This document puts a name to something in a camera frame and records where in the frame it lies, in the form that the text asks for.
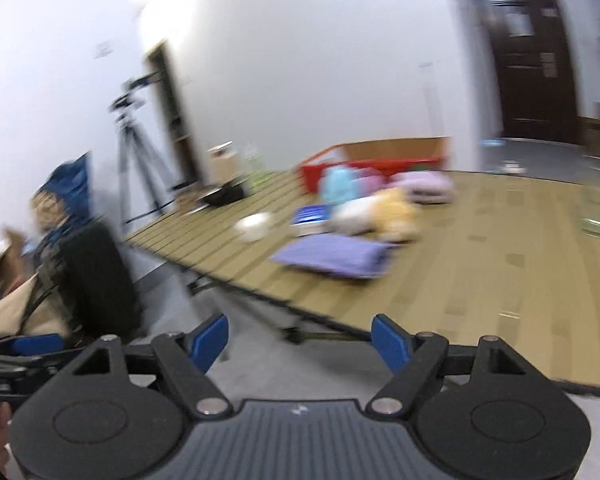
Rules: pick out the red plastic basket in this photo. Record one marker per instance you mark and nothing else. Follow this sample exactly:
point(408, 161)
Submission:
point(312, 177)

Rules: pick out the wicker basket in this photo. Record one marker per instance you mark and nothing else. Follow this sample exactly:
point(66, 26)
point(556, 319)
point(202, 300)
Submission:
point(47, 212)

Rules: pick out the small cardboard box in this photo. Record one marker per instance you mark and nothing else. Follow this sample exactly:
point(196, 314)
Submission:
point(223, 162)

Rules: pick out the blue bag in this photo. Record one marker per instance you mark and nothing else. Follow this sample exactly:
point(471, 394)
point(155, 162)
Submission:
point(70, 180)

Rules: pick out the green bottle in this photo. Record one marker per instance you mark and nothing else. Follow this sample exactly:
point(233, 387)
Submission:
point(253, 165)

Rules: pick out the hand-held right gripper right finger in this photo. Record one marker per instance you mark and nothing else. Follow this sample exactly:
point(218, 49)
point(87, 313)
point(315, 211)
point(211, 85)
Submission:
point(391, 342)

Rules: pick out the beige slatted folding table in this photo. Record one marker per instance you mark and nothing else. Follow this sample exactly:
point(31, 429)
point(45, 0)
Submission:
point(480, 270)

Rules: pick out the blue and white packet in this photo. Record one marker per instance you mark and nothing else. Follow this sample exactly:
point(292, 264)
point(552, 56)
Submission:
point(310, 220)

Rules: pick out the white cup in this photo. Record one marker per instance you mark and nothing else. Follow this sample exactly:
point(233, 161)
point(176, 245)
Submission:
point(255, 226)

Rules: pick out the dark door frame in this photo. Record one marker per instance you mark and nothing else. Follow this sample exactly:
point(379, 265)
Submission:
point(172, 125)

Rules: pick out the beige folding wagon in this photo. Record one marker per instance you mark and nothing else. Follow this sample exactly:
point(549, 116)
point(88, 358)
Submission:
point(10, 310)

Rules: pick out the clear plastic bottle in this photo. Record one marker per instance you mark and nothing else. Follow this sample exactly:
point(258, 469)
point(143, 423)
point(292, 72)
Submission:
point(597, 210)

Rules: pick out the white plush toy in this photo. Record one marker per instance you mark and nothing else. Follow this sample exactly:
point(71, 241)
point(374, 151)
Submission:
point(352, 216)

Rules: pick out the black suitcase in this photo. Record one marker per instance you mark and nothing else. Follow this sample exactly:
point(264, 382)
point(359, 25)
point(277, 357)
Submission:
point(100, 280)

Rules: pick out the purple folded cloth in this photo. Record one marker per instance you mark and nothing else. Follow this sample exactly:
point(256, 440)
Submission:
point(335, 257)

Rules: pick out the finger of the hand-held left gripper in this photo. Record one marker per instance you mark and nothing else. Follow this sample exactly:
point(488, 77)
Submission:
point(37, 344)
point(25, 372)

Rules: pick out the yellow plush toy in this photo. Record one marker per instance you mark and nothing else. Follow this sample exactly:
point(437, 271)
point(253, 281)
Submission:
point(395, 212)

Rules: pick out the black camera tripod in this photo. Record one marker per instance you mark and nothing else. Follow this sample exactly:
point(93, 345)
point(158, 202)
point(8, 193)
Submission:
point(130, 135)

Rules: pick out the light blue plush toy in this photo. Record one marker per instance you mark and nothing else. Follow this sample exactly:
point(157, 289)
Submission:
point(337, 182)

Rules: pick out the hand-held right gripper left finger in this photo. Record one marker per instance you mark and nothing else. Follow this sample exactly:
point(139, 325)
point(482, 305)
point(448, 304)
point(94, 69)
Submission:
point(207, 342)

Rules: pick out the pink plush toy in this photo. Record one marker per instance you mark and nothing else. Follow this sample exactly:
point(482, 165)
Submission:
point(371, 177)

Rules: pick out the dark brown door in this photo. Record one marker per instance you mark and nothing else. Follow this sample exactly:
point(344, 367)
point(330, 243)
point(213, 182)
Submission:
point(530, 60)

